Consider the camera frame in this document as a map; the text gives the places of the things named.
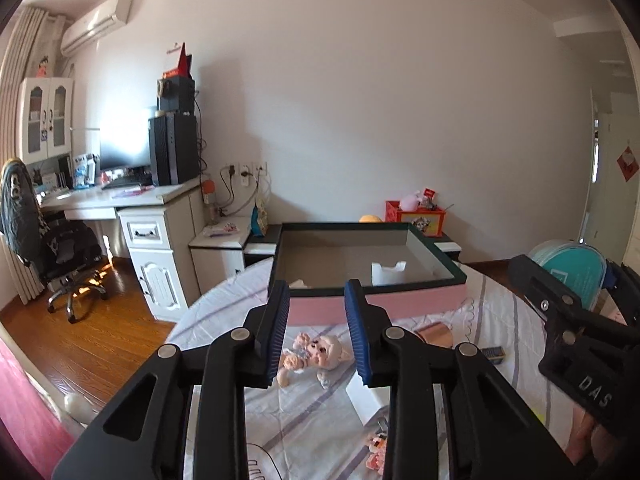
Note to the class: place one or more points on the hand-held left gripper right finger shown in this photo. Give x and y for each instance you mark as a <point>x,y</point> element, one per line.
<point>355,335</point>

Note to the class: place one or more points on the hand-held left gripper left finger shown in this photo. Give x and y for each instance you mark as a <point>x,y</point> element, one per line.
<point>280,335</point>

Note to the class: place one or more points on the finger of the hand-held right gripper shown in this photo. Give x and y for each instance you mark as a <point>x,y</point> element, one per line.
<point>622,280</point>
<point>530,280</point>

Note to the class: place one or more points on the pig doll figurine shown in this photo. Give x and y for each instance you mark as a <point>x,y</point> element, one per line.
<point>317,352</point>

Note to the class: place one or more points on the teal round plastic case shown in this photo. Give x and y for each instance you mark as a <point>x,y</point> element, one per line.
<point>575,260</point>

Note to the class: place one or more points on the pink box with dark rim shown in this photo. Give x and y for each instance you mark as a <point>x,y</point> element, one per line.
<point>400,305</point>

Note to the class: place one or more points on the rose gold metal jar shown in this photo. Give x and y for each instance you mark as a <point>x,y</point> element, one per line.
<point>437,334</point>

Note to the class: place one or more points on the person's right hand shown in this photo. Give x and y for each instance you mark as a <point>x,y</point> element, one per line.
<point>585,435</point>

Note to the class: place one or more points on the white cardboard box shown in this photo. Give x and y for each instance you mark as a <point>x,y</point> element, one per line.
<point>367,400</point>

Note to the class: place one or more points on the white plastic holder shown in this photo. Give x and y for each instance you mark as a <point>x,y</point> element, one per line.
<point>387,274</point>

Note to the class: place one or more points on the white door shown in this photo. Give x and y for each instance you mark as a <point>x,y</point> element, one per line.
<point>615,200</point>

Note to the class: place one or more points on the small dark blue box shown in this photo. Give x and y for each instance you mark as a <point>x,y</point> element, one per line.
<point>492,354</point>

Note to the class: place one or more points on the black white low cabinet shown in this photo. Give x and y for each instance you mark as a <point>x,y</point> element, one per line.
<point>220,270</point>

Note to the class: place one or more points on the blue snack bag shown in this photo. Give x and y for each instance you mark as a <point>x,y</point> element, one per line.
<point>259,220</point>

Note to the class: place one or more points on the red door decoration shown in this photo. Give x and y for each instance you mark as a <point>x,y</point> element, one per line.
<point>629,162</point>

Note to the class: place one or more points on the red box with cat picture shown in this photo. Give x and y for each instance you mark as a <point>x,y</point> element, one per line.
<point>425,222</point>

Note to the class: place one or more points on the pink flat packet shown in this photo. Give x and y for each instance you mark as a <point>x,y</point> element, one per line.
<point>222,229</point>

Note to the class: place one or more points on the small pink block figure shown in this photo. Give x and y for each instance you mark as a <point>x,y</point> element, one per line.
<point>377,455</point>

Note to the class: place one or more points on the pink plush toy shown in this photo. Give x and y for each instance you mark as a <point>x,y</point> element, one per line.
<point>410,201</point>

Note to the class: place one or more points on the orange cap bottle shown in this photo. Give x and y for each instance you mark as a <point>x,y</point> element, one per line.
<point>209,197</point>

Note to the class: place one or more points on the white desk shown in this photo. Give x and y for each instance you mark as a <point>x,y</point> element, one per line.
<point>150,245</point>

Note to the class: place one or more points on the pink paper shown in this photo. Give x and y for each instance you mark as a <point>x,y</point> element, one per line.
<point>131,192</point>

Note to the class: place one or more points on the black computer tower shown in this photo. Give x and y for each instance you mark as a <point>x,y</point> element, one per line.
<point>172,150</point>

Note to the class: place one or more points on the black office chair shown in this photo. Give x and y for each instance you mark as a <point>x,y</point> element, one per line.
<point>70,255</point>

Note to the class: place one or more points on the black computer monitor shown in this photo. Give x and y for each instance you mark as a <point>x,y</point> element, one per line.
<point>125,150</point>

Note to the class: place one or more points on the blue white packet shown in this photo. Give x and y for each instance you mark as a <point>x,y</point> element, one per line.
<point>84,172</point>

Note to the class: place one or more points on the black box on tower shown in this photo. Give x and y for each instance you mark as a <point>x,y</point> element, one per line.
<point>177,95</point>

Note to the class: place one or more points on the pink blanket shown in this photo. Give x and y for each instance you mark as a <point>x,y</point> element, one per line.
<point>25,410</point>

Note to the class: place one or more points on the dark grey jacket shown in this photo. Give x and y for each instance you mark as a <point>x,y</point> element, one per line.
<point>17,210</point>

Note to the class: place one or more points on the red white paper bag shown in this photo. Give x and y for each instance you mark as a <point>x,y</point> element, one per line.
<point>177,60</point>

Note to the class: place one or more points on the white glass door cabinet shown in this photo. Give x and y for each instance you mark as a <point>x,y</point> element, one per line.
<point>47,120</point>

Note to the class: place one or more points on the cartoon figure decoration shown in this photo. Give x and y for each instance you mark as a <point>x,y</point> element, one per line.
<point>42,66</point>

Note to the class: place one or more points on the white air conditioner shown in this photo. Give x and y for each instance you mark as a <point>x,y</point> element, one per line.
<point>95,22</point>

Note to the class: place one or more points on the white wall socket panel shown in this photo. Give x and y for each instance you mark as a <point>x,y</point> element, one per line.
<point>245,172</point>

